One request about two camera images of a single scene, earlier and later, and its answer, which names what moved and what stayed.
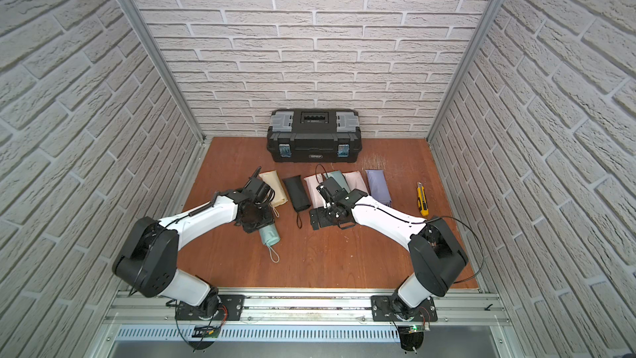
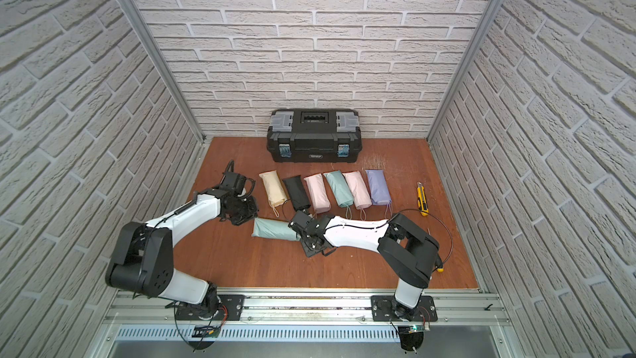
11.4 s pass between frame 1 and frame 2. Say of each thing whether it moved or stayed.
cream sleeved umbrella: stayed
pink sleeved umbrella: stayed
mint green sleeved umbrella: stayed
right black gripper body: moved
